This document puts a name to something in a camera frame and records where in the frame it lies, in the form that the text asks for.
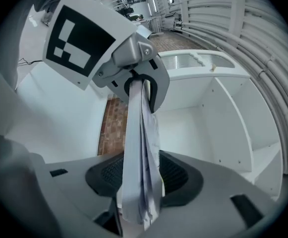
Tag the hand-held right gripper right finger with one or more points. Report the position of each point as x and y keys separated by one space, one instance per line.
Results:
x=208 y=202

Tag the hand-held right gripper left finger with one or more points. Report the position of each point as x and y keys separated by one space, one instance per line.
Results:
x=79 y=182

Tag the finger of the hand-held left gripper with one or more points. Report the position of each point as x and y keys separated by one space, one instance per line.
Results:
x=120 y=89
x=162 y=83

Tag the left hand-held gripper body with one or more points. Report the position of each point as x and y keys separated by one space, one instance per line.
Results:
x=84 y=41

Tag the white cubby shelf unit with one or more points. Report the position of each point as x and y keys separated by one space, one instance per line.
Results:
x=195 y=128

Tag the grey cover yellow band book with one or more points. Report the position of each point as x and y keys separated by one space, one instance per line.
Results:
x=136 y=145

